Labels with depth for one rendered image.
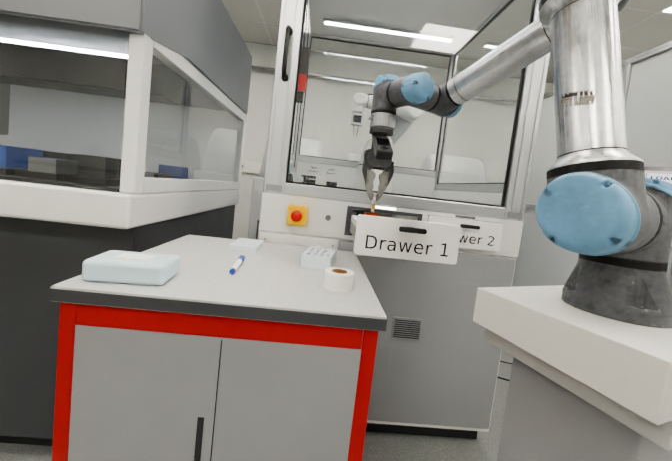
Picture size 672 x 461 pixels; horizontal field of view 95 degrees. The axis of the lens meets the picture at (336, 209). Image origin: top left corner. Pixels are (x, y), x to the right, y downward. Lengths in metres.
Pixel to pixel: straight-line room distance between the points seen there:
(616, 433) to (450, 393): 0.90
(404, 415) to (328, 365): 0.89
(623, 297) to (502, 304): 0.17
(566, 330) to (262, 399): 0.54
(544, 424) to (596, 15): 0.68
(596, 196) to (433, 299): 0.88
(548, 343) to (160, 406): 0.70
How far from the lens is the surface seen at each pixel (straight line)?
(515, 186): 1.39
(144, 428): 0.82
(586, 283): 0.70
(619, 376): 0.58
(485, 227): 1.32
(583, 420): 0.72
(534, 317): 0.63
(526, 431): 0.80
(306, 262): 0.88
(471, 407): 1.60
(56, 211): 1.19
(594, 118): 0.60
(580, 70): 0.63
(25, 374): 1.50
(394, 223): 0.86
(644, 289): 0.70
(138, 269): 0.72
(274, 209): 1.18
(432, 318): 1.35
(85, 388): 0.83
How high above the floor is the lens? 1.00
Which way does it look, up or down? 4 degrees down
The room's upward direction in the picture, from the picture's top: 7 degrees clockwise
